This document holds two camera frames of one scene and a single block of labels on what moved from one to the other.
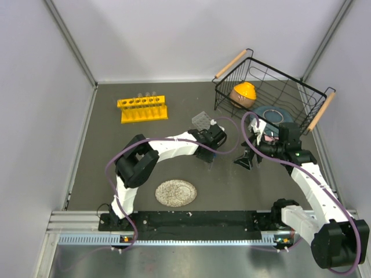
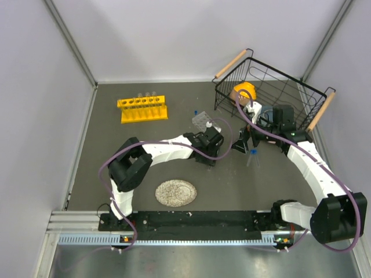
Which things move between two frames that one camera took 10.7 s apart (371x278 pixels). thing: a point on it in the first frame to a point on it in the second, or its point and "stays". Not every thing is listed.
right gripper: [248, 155] to [244, 133]
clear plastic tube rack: [202, 121] stays
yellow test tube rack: [145, 109] stays
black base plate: [191, 226] stays
